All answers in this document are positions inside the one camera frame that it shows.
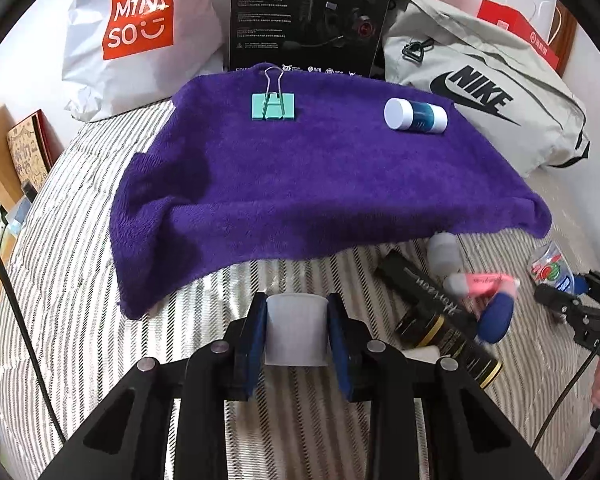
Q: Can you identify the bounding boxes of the black cable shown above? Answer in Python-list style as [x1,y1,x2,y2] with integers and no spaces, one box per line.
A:
[532,340,600,448]
[0,225,67,442]

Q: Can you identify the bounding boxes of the teal binder clip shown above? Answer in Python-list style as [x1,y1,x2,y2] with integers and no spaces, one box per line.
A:
[250,65,299,122]

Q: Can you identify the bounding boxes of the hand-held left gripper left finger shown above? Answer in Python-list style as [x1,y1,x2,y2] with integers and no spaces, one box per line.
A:
[45,294,269,480]

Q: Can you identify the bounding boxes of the purple towel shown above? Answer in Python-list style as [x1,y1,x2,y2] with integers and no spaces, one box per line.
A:
[109,62,553,320]

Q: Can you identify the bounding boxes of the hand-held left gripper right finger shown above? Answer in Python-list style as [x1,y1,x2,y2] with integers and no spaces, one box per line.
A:
[326,292,556,480]

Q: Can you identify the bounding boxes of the white shopping bag orange logo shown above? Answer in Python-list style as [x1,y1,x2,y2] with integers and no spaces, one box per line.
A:
[61,0,231,122]

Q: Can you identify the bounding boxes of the red box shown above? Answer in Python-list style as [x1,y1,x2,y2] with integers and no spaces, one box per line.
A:
[477,0,563,73]

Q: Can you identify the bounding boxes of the grey bag black logo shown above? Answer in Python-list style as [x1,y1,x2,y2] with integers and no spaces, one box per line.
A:
[382,0,592,178]

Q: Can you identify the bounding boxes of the blue and white bottle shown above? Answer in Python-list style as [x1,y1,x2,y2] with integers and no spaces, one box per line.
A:
[383,97,449,135]

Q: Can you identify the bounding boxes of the clear candy bottle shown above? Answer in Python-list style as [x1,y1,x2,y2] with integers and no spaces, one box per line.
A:
[528,240,588,295]

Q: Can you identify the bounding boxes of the striped bed sheet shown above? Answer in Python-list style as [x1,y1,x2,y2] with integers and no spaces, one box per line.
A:
[0,97,600,480]

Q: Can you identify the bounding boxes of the white cylindrical cap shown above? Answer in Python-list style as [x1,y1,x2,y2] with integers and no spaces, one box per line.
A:
[265,294,331,367]

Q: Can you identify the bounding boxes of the pink highlighter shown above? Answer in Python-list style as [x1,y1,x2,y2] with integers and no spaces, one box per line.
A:
[447,272,521,311]

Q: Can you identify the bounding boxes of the black tube with script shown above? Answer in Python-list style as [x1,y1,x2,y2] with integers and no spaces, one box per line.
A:
[375,250,478,346]

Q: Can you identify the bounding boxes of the black and gold tube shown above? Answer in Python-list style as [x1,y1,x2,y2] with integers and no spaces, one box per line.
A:
[394,310,503,391]

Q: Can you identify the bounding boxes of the white charger plug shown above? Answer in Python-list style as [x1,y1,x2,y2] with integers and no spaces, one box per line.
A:
[404,345,442,367]

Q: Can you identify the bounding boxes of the white usb night light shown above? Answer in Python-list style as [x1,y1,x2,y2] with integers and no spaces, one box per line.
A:
[426,231,462,273]

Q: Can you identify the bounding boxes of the blue oval object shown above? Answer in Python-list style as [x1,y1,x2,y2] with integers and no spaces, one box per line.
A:
[476,291,515,345]

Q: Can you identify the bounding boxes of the brown printed card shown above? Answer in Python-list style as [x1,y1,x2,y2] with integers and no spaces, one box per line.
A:
[7,112,56,191]

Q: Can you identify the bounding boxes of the black headset box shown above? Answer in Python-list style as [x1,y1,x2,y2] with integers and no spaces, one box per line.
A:
[222,0,398,80]

